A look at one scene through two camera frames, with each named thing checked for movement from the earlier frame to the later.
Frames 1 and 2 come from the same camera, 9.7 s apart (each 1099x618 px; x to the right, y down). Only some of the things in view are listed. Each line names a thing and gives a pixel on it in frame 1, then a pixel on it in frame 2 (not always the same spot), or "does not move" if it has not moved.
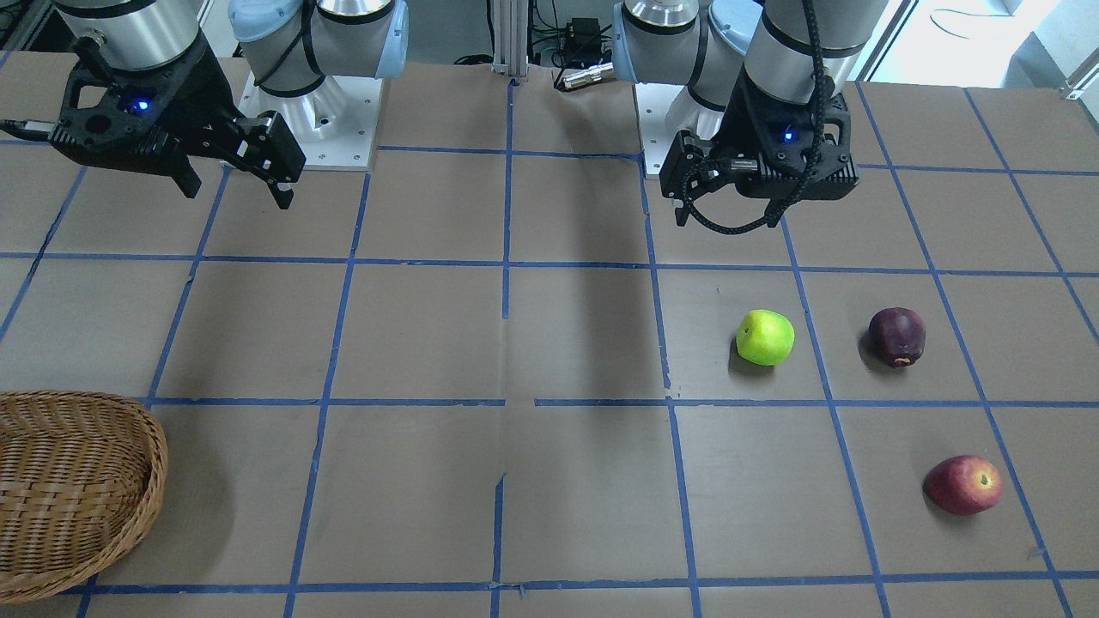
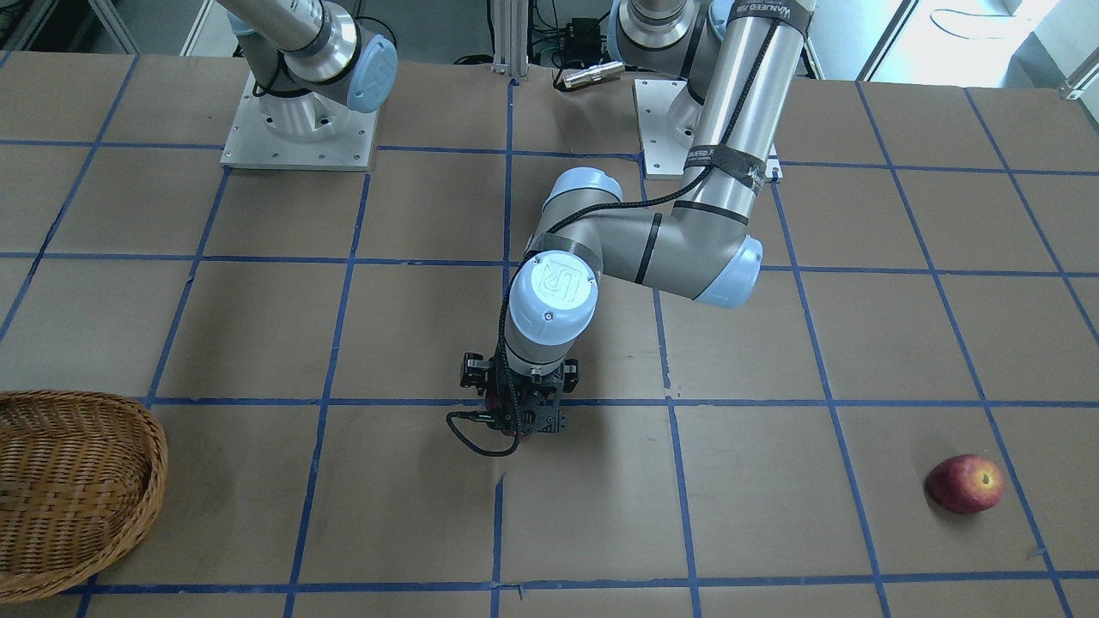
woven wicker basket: [81, 476] does not move
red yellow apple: [963, 485] does not move
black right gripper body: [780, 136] → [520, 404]
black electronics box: [581, 40] does not move
